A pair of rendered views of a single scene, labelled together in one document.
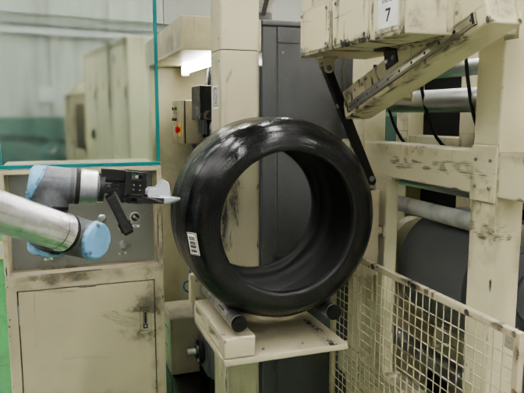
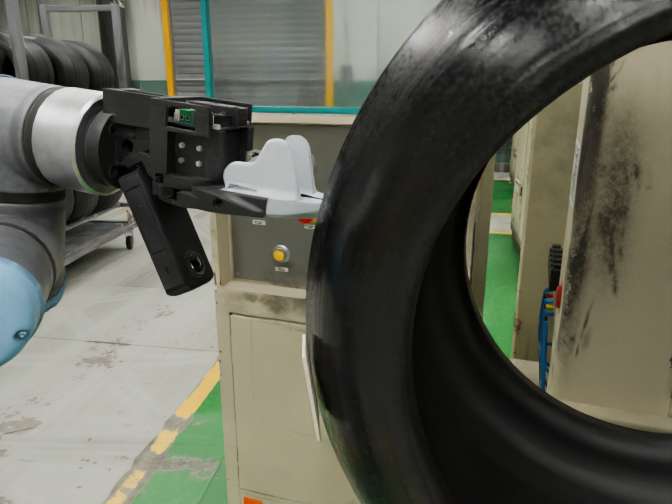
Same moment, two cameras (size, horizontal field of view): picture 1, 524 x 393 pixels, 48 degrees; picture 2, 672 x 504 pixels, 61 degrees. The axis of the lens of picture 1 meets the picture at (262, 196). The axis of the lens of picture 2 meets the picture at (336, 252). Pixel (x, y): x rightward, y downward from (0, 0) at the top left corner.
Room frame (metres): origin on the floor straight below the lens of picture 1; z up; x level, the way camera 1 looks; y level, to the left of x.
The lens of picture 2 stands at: (1.20, -0.05, 1.32)
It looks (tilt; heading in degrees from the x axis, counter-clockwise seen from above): 16 degrees down; 39
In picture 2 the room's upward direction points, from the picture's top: straight up
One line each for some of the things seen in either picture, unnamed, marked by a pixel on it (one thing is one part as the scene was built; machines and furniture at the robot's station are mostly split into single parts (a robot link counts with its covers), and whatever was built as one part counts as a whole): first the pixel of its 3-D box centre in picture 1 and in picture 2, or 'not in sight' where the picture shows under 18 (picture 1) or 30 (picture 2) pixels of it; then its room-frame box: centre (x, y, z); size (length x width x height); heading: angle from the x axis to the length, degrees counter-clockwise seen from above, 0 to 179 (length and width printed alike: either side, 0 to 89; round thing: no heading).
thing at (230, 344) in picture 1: (221, 324); not in sight; (1.66, 0.12, 0.84); 0.36 x 0.09 x 0.06; 19
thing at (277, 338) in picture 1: (266, 331); not in sight; (1.70, -0.01, 0.80); 0.37 x 0.36 x 0.02; 109
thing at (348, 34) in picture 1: (381, 23); not in sight; (1.68, -0.34, 1.71); 0.61 x 0.25 x 0.15; 19
